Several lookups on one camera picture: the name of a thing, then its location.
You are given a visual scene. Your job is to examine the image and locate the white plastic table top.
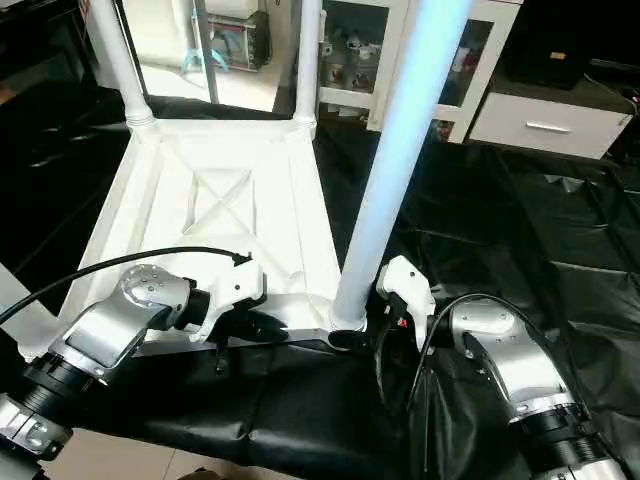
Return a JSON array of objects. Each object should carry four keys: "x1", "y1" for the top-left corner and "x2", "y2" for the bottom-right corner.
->
[{"x1": 18, "y1": 115, "x2": 367, "y2": 361}]

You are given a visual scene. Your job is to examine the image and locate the white plastic table leg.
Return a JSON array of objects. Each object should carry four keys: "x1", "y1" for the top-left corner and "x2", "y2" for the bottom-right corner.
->
[
  {"x1": 85, "y1": 0, "x2": 159, "y2": 133},
  {"x1": 292, "y1": 0, "x2": 325, "y2": 133},
  {"x1": 328, "y1": 0, "x2": 477, "y2": 333},
  {"x1": 0, "y1": 262, "x2": 61, "y2": 363}
]

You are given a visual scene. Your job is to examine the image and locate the white drawer unit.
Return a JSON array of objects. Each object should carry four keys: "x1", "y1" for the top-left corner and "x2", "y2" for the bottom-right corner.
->
[{"x1": 468, "y1": 92, "x2": 633, "y2": 161}]

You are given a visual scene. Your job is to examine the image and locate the white glass-door cabinet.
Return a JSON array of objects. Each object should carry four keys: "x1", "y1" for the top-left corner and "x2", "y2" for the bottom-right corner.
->
[{"x1": 318, "y1": 0, "x2": 523, "y2": 147}]

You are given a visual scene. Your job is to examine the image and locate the dark storage box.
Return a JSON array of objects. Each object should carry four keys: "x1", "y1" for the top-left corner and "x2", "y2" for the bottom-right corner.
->
[{"x1": 206, "y1": 12, "x2": 271, "y2": 73}]

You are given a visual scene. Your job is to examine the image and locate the black box yellow label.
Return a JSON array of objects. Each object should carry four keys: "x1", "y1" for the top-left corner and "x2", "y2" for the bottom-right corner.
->
[{"x1": 505, "y1": 0, "x2": 593, "y2": 91}]

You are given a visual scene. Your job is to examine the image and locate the black metal shelf rack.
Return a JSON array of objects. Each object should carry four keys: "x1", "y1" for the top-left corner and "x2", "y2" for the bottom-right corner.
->
[{"x1": 0, "y1": 0, "x2": 101, "y2": 106}]

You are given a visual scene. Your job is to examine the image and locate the light blue metal frame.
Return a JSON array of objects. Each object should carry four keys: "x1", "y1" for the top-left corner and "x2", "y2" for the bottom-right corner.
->
[{"x1": 180, "y1": 0, "x2": 227, "y2": 103}]

